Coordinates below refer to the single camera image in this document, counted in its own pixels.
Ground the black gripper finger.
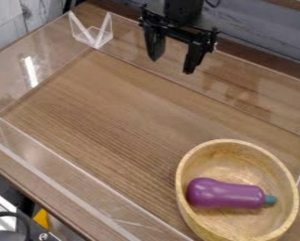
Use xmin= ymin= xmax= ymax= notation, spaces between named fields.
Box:
xmin=142 ymin=24 xmax=165 ymax=61
xmin=182 ymin=41 xmax=209 ymax=74

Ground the light wooden bowl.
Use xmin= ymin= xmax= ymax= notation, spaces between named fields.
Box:
xmin=174 ymin=139 xmax=298 ymax=241

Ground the yellow tag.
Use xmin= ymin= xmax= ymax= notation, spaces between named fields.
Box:
xmin=33 ymin=209 xmax=50 ymax=230

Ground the purple toy eggplant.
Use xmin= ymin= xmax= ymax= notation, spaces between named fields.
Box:
xmin=185 ymin=178 xmax=276 ymax=209

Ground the clear acrylic corner bracket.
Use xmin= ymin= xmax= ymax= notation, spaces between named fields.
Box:
xmin=67 ymin=12 xmax=113 ymax=49

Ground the black cable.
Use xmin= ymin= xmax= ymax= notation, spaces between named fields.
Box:
xmin=0 ymin=211 xmax=33 ymax=241

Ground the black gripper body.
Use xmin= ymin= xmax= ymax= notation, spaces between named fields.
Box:
xmin=138 ymin=0 xmax=220 ymax=44

